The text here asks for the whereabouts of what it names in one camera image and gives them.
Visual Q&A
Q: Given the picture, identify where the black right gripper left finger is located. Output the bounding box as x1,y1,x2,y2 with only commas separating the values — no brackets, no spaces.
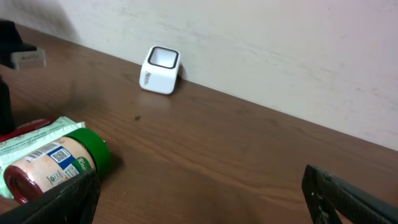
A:
1,169,100,224

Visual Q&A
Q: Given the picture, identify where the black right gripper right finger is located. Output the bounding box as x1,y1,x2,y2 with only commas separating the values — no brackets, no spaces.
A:
302,164,397,224

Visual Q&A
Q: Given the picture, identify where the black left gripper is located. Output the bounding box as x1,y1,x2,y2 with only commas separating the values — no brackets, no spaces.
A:
0,19,38,135

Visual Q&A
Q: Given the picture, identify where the green lid seasoning jar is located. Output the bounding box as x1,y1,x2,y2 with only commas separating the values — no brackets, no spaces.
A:
3,128,111,204

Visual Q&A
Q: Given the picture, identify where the white toilet wipes pack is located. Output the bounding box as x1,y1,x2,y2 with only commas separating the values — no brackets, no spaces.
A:
1,116,86,199

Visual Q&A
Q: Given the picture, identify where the red snack packet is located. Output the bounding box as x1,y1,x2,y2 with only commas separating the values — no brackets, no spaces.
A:
1,116,56,142

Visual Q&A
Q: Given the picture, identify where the white barcode scanner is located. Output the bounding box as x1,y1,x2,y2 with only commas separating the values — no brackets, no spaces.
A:
139,46,180,95

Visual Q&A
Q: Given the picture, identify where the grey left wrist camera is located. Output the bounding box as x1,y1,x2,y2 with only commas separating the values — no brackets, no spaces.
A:
11,48,47,70

